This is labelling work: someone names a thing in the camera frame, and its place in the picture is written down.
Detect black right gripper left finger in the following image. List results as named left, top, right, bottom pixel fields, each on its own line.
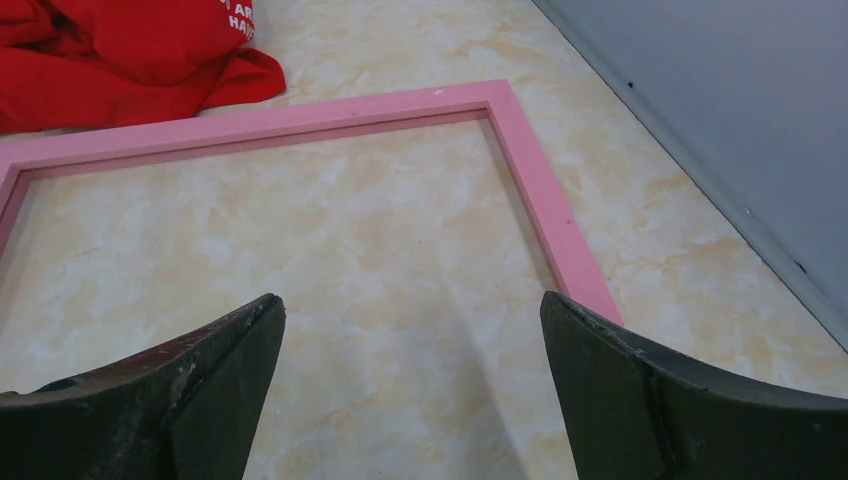
left=1, top=294, right=286, bottom=479

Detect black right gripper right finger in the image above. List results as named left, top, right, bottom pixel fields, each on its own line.
left=540, top=291, right=847, bottom=479

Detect pink photo frame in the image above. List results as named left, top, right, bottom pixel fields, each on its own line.
left=1, top=80, right=623, bottom=324

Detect red crumpled cloth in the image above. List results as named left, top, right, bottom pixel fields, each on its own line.
left=1, top=1, right=286, bottom=134

